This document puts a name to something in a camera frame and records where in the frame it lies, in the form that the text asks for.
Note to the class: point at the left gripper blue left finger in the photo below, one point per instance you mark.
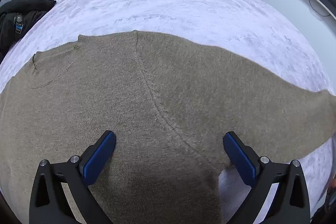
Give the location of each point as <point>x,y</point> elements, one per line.
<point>48,203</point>

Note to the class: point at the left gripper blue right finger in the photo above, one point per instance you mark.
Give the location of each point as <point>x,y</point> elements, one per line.
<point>291,201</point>

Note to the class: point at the brown knit sweater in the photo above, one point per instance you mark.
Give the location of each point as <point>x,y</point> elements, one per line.
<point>169,101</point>

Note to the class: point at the right human hand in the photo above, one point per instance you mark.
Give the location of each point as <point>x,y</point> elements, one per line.
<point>331,185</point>

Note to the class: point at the black jacket on bed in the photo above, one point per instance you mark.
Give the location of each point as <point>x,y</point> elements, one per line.
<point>18,17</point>

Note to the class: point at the white fleece bed blanket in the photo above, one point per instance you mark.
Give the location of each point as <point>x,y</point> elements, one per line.
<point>250,28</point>

